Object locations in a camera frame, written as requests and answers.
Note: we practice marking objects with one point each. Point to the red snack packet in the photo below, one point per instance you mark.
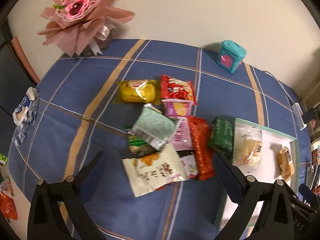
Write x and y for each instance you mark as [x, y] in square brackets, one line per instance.
[173, 88]

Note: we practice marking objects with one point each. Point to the pink flower bouquet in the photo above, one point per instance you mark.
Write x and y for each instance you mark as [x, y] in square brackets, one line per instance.
[82, 27]

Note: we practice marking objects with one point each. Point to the orange red patterned packet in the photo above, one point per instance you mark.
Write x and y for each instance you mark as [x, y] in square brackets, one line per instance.
[200, 133]

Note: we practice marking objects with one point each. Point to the green peas snack packet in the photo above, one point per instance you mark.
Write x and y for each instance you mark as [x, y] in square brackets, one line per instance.
[138, 147]

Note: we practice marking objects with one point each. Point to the tan wrapped cake packet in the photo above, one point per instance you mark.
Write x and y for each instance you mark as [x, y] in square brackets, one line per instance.
[286, 164]

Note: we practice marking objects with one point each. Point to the white tray with green rim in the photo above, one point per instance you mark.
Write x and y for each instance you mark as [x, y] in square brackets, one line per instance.
[266, 170]

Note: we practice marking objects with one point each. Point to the clear wrapped bread bun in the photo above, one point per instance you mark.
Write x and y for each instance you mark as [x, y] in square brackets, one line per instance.
[247, 146]

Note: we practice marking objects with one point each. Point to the purple pink snack packet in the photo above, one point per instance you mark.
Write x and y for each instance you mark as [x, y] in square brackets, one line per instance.
[179, 110]

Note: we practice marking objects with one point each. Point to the red white small packet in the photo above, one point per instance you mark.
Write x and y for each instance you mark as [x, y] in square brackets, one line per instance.
[189, 163]

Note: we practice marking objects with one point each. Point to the white packet with orange print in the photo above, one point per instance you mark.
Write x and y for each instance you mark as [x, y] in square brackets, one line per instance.
[151, 172]

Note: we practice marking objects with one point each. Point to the crumpled blue white wrapper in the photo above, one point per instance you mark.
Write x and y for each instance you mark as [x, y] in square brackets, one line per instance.
[25, 113]

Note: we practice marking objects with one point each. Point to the light green printed snack packet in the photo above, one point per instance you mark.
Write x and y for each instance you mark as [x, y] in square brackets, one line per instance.
[153, 127]

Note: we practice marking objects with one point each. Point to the blue plaid tablecloth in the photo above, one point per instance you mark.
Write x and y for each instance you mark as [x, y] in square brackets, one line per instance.
[76, 118]

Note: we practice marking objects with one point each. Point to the teal house-shaped tin box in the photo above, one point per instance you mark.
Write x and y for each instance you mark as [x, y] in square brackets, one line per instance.
[231, 55]

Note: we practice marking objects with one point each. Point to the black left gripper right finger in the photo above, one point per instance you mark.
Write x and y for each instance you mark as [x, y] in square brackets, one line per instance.
[275, 220]

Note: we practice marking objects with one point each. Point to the dark green biscuit packet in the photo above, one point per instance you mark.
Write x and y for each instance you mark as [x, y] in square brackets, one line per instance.
[222, 137]

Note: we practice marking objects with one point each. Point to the white power strip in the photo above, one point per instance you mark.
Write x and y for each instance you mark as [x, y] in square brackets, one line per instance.
[298, 114]

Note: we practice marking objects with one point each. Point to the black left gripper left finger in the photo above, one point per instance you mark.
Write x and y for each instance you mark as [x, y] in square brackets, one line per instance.
[45, 218]

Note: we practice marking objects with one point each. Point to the yellow snack packet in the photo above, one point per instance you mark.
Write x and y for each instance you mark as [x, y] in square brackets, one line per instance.
[138, 91]

